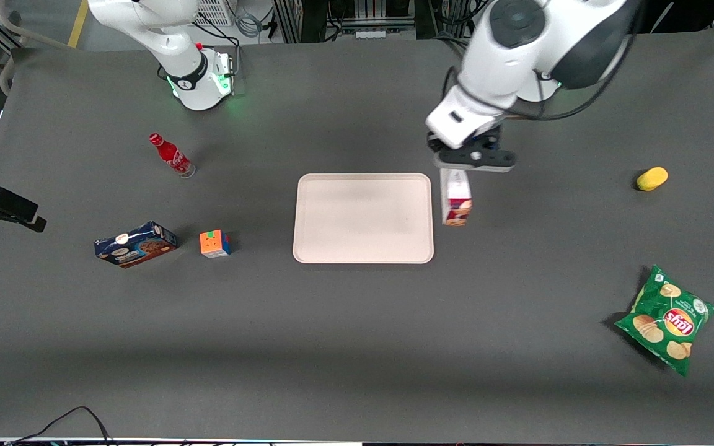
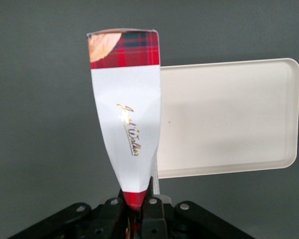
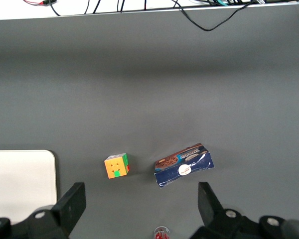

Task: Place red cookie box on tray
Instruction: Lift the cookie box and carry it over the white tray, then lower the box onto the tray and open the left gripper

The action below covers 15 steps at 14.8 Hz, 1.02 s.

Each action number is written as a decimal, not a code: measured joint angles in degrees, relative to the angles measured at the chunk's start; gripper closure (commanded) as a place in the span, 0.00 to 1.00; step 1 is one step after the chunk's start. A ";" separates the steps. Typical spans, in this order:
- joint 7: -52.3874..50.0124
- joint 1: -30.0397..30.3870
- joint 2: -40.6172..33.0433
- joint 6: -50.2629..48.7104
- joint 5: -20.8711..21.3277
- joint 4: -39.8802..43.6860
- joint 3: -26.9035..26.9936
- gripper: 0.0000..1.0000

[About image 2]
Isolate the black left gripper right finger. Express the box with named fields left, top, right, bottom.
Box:
left=139, top=195, right=169, bottom=239

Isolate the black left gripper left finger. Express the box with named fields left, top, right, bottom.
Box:
left=97, top=196, right=128, bottom=239

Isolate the red tartan cookie box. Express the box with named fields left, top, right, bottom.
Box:
left=86, top=28, right=162, bottom=225

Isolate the cream plastic tray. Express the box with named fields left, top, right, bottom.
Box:
left=154, top=57, right=299, bottom=180

